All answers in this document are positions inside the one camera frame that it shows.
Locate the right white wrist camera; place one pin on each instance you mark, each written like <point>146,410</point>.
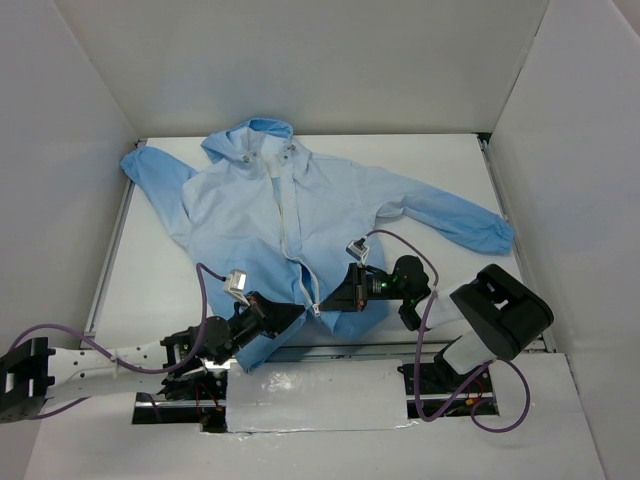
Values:
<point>358,250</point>

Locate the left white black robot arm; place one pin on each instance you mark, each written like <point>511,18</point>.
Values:
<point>35,374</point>

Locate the light blue zip jacket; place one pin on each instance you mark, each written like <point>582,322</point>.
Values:
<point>267,205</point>

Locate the silver foil covered panel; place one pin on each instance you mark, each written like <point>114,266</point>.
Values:
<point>317,396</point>

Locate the aluminium table frame rail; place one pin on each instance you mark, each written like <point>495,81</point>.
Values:
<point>338,352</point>

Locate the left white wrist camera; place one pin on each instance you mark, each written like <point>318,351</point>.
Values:
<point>234,285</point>

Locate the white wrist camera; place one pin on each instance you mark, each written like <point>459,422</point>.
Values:
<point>358,250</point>
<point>234,285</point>

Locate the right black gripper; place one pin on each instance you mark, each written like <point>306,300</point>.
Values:
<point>355,286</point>

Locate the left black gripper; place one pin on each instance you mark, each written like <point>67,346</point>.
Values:
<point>267,310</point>

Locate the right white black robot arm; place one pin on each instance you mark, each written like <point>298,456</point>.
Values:
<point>504,315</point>

